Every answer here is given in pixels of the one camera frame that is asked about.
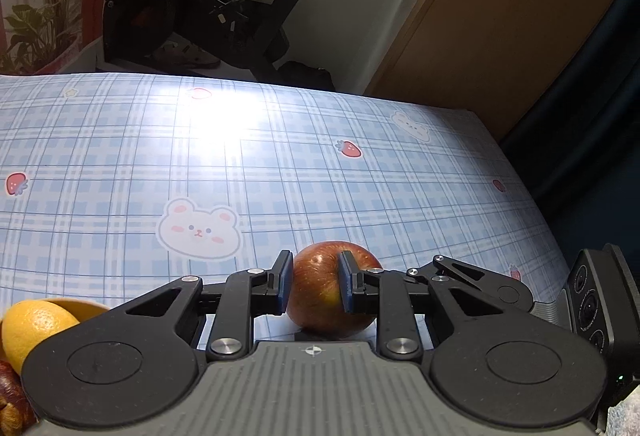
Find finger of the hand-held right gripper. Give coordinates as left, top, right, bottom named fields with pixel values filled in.
left=406, top=255, right=536, bottom=312

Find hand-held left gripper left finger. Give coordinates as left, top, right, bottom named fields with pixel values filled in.
left=107, top=250, right=294, bottom=362

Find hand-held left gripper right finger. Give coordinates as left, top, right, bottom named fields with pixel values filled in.
left=338, top=251, right=521, bottom=362

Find red apple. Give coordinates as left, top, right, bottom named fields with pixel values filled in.
left=286, top=240, right=383, bottom=339

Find cream round plate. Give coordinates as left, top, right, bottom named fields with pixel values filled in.
left=47, top=297, right=110, bottom=319

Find yellow lemon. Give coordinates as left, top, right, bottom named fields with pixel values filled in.
left=1, top=300, right=81, bottom=374

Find dark purple mangosteen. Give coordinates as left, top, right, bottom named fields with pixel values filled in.
left=0, top=360, right=37, bottom=436

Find pale grey cloth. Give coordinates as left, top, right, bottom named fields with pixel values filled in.
left=606, top=397, right=640, bottom=436

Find dark blue curtain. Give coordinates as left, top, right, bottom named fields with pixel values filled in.
left=500, top=0, right=640, bottom=267

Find blue plaid tablecloth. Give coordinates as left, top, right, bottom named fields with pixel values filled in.
left=0, top=74, right=571, bottom=352

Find black shoes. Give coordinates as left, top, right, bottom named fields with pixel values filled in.
left=277, top=60, right=335, bottom=91

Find pale sandals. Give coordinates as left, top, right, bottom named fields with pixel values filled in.
left=150, top=40, right=222, bottom=70

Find wooden cabinet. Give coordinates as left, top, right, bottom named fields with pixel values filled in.
left=362, top=0, right=628, bottom=139

